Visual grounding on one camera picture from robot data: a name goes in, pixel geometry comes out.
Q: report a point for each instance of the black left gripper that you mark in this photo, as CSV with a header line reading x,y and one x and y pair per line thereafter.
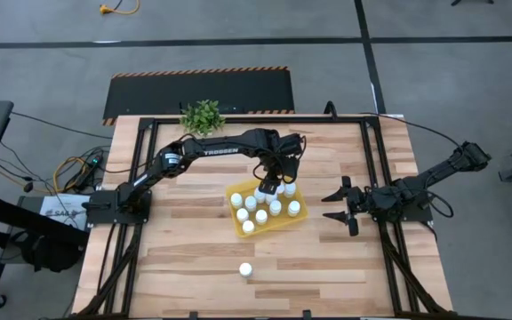
x,y
280,166

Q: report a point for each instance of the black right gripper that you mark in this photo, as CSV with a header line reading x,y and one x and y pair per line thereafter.
x,y
360,202

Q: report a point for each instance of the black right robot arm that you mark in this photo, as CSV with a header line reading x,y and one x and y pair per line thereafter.
x,y
416,182

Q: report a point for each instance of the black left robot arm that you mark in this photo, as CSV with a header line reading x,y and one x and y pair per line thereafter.
x,y
220,149

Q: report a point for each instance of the yellow translucent plastic basket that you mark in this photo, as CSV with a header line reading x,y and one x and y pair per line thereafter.
x,y
283,218

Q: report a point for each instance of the green potted plant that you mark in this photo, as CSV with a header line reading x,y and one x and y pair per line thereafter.
x,y
202,119

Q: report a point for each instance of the black table clamp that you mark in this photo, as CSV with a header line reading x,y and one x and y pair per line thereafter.
x,y
192,315
307,314

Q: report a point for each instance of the black hazard-striped floor mat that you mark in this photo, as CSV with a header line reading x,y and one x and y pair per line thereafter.
x,y
194,91

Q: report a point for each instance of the black power strip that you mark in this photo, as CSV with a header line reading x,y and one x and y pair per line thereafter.
x,y
92,162

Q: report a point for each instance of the white paper sheet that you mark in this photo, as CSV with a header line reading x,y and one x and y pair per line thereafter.
x,y
60,213

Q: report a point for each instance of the black bag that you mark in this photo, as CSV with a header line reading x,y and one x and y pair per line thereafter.
x,y
49,253

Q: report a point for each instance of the black aluminium table frame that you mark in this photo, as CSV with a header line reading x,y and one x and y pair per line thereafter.
x,y
309,119

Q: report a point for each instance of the black cart frame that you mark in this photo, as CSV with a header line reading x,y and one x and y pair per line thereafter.
x,y
16,218

